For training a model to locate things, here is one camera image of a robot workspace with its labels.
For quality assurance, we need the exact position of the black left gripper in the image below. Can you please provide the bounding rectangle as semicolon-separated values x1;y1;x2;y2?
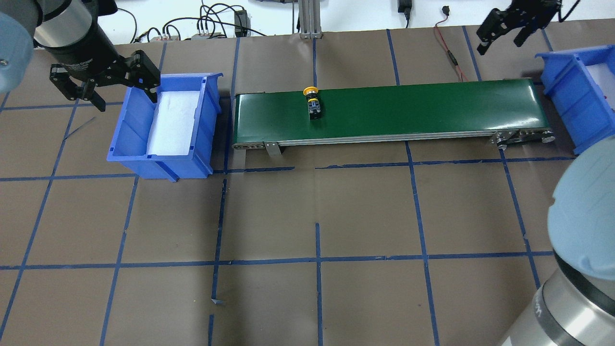
48;29;161;112

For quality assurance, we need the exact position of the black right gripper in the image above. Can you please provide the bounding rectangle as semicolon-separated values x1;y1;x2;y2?
476;0;562;55

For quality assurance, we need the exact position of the yellow push button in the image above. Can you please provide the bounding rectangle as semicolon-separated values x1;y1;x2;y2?
303;86;323;121

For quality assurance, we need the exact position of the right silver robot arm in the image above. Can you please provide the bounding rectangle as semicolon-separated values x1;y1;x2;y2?
499;45;614;346

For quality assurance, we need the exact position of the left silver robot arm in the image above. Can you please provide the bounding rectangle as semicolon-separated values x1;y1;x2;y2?
0;0;161;111

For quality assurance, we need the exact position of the white foam pad far bin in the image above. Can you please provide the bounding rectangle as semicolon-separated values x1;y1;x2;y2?
146;91;200;156

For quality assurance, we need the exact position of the green conveyor belt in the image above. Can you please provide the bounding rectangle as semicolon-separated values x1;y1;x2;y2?
233;79;555;155

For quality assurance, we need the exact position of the near blue plastic bin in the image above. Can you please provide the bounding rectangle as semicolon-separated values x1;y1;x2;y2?
536;45;615;155

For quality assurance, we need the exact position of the blue plastic bin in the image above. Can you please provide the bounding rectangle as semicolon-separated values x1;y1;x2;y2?
536;45;615;155
106;73;223;182

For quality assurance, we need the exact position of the far blue plastic bin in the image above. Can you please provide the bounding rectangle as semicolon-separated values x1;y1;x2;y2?
106;73;223;182

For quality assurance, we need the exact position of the white foam pad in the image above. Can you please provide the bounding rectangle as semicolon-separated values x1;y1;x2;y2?
586;62;615;110

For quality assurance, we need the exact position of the black power adapter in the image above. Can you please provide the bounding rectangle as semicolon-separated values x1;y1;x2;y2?
397;0;413;17

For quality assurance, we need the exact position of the red black wire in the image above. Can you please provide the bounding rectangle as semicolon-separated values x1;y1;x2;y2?
432;6;467;82

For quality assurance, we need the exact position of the aluminium frame post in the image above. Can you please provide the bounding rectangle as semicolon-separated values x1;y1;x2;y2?
297;0;322;39

